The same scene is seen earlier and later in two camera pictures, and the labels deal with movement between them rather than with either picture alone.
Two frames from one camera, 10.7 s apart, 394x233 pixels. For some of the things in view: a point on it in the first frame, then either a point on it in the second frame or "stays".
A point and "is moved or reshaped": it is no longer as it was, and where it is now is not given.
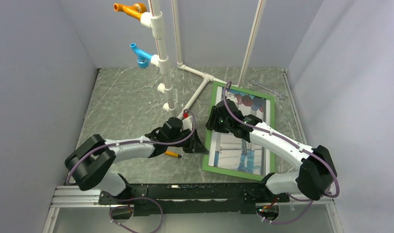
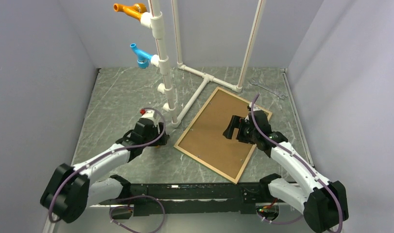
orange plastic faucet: x=135 y=10 stays
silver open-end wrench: x=254 y=82 stays
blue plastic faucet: x=144 y=57 stays
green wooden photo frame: x=225 y=153 is moved or reshaped
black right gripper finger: x=214 y=122 to x=234 y=123
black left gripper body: x=181 y=136 to x=154 y=135
